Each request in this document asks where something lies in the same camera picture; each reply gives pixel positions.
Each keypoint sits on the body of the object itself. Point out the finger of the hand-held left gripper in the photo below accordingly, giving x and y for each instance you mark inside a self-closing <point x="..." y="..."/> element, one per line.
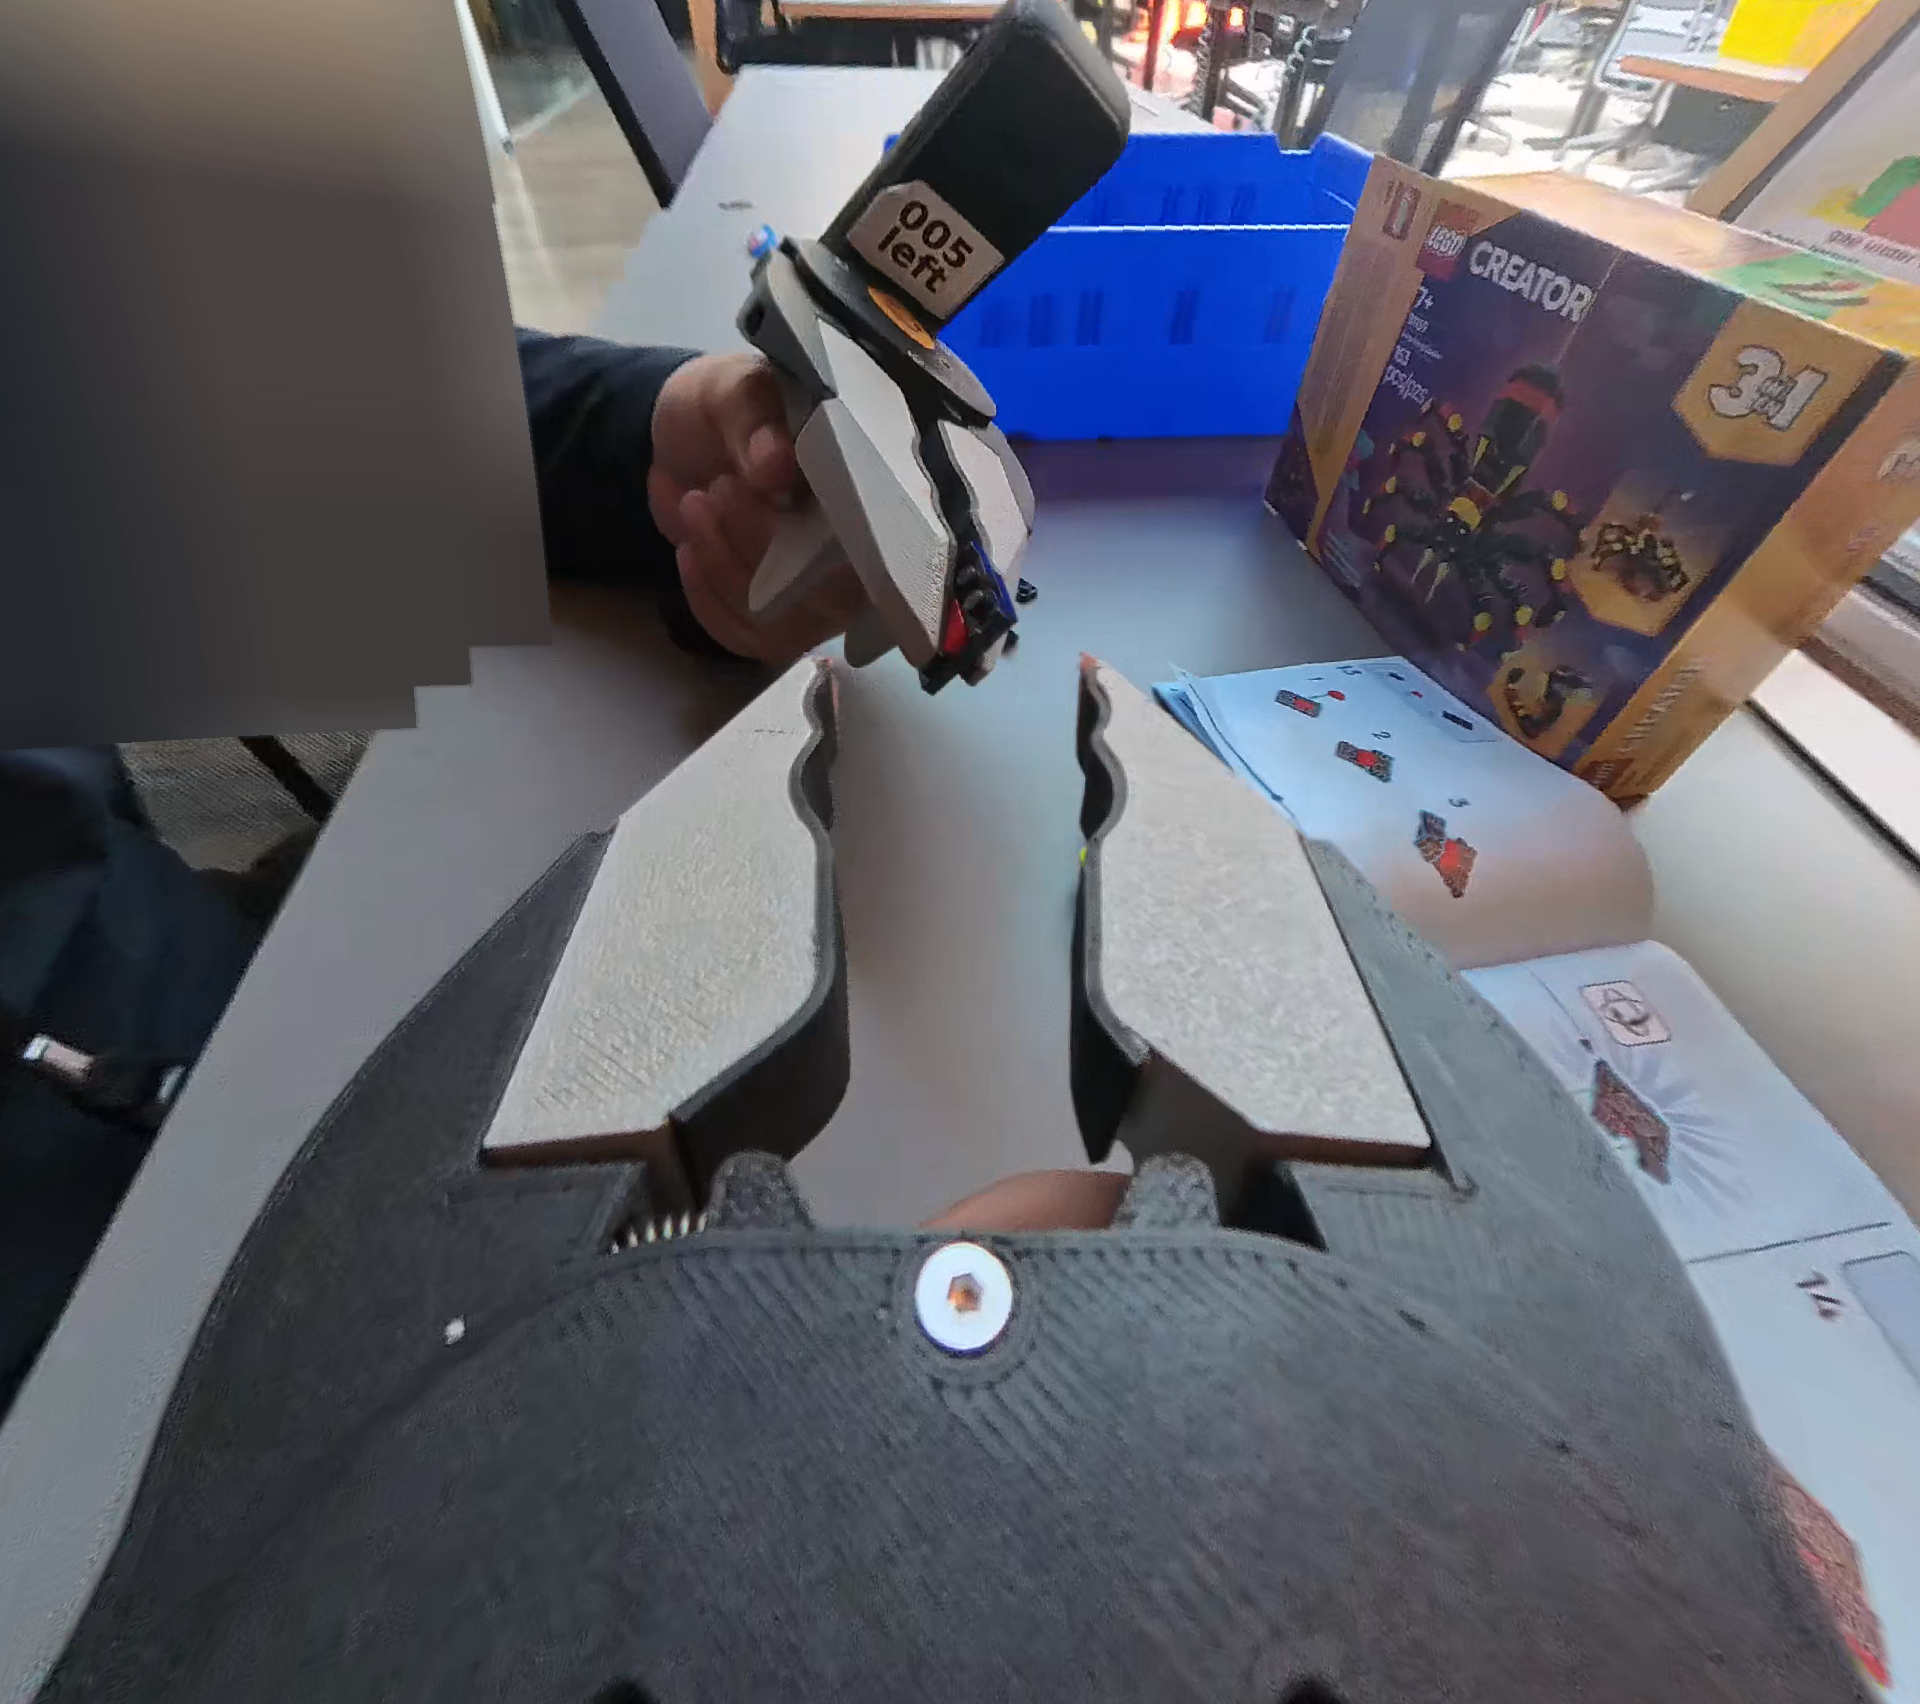
<point x="999" y="489"/>
<point x="884" y="518"/>

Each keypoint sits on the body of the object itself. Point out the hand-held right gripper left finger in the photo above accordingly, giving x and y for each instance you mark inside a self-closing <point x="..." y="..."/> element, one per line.
<point x="675" y="924"/>

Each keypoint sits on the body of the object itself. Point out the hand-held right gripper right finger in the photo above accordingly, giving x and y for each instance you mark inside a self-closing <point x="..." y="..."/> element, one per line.
<point x="1245" y="939"/>

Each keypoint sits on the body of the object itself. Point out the small black red lego assembly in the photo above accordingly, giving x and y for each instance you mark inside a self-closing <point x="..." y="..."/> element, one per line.
<point x="975" y="624"/>

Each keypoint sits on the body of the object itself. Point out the blue plastic bin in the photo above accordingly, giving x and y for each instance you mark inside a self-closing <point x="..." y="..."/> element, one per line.
<point x="1171" y="295"/>

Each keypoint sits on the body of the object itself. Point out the person's left forearm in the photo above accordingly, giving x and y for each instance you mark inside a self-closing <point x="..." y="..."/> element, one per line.
<point x="601" y="459"/>

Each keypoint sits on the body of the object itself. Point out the lego set box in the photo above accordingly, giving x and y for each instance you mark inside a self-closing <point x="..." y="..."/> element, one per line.
<point x="1574" y="459"/>

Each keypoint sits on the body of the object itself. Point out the person's left hand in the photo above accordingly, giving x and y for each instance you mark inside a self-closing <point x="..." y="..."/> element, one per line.
<point x="720" y="459"/>

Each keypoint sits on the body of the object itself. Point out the open instruction booklet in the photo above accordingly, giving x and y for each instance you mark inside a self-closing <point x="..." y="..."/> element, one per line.
<point x="1425" y="804"/>

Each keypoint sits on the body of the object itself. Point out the person's dark trousers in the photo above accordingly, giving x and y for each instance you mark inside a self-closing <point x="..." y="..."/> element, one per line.
<point x="91" y="924"/>

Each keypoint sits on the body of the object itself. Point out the yellow storage bin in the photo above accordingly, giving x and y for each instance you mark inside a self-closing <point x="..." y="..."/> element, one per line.
<point x="1792" y="24"/>

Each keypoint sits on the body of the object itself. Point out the printed instruction sheet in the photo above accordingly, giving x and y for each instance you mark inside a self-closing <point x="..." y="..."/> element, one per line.
<point x="1852" y="204"/>

